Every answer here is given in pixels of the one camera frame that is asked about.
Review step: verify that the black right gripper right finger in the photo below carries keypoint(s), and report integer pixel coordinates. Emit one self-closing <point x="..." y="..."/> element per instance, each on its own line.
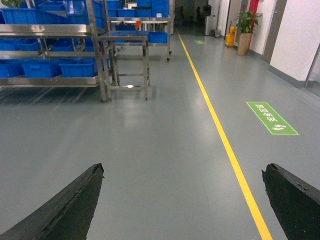
<point x="295" y="203"/>

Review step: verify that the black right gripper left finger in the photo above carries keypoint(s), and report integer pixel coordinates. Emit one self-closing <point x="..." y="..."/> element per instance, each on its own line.
<point x="67" y="215"/>

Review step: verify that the blue bin middle bottom shelf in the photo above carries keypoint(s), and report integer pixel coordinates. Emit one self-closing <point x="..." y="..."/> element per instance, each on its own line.
<point x="42" y="68"/>

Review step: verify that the blue bin shelf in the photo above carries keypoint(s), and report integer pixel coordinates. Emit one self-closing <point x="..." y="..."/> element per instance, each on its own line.
<point x="42" y="68"/>
<point x="11" y="68"/>

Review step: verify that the blue bin left bottom shelf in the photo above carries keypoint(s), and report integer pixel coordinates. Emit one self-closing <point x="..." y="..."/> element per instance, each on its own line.
<point x="11" y="68"/>

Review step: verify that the blue bin far rack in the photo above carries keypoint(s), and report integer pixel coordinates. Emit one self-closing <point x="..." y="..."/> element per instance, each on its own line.
<point x="158" y="37"/>

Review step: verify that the green floor sign sticker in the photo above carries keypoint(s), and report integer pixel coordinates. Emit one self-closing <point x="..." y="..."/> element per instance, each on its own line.
<point x="274" y="123"/>

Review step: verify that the small stainless steel table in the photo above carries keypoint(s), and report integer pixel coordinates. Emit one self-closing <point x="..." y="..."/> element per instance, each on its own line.
<point x="109" y="70"/>

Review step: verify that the stainless steel flow rack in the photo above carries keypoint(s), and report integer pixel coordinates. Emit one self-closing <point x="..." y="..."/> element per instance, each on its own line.
<point x="31" y="33"/>

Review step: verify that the yellow mop bucket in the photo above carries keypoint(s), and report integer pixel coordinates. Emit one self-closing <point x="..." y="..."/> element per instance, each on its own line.
<point x="230" y="38"/>

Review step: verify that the potted green plant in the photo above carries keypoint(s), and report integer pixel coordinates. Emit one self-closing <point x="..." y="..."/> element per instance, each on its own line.
<point x="245" y="28"/>

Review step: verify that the far stainless steel rack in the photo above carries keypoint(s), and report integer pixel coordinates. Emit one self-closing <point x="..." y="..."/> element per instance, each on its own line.
<point x="146" y="15"/>

